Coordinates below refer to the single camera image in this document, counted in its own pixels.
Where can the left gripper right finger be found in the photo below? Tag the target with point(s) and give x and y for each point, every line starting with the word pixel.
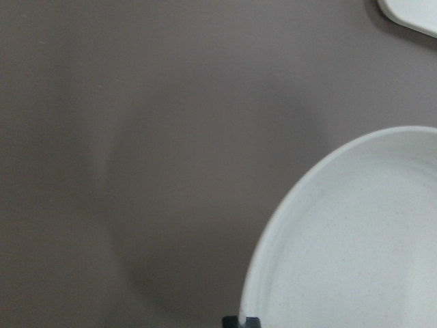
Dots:
pixel 252 322

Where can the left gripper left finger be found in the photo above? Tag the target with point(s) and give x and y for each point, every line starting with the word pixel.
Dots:
pixel 230 322

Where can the round white plate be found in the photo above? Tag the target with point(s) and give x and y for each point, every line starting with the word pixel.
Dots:
pixel 353 244

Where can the cream rabbit tray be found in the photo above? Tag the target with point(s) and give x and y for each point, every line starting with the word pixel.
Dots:
pixel 418 15

